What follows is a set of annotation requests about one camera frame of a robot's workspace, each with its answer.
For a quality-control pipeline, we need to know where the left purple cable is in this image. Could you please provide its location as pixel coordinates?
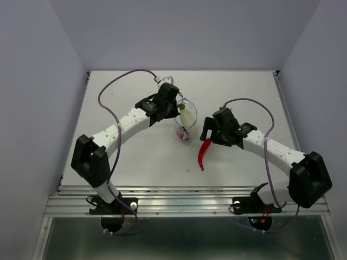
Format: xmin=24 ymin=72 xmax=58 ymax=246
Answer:
xmin=98 ymin=69 xmax=160 ymax=236

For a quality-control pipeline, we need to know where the white radish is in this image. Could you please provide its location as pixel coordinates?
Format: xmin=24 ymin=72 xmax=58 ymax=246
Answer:
xmin=179 ymin=104 xmax=196 ymax=133

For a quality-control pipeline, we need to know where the clear zip top bag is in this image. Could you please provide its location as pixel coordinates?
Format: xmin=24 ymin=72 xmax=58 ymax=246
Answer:
xmin=174 ymin=97 xmax=198 ymax=142

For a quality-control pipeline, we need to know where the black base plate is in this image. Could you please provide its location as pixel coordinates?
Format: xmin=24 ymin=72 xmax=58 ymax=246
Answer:
xmin=86 ymin=195 xmax=138 ymax=216
xmin=229 ymin=196 xmax=282 ymax=215

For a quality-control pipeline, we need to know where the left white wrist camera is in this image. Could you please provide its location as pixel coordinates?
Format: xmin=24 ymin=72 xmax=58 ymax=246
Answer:
xmin=159 ymin=76 xmax=174 ymax=85

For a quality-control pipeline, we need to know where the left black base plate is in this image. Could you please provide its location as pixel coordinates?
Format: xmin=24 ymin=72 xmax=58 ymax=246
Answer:
xmin=86 ymin=195 xmax=138 ymax=216

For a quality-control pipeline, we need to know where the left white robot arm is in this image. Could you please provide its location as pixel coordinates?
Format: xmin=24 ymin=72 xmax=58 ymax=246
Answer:
xmin=71 ymin=83 xmax=179 ymax=213

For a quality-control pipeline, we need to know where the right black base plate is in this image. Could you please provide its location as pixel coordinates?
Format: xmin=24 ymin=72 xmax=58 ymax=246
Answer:
xmin=229 ymin=196 xmax=282 ymax=215

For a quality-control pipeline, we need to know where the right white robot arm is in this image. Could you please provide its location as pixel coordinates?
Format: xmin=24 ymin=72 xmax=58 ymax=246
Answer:
xmin=200 ymin=108 xmax=332 ymax=211

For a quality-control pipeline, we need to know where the red chili pepper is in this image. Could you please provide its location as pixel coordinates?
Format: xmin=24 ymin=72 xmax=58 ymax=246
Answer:
xmin=197 ymin=138 xmax=211 ymax=171

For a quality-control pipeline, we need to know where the purple onion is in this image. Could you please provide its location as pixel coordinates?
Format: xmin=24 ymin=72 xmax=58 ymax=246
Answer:
xmin=176 ymin=128 xmax=186 ymax=140

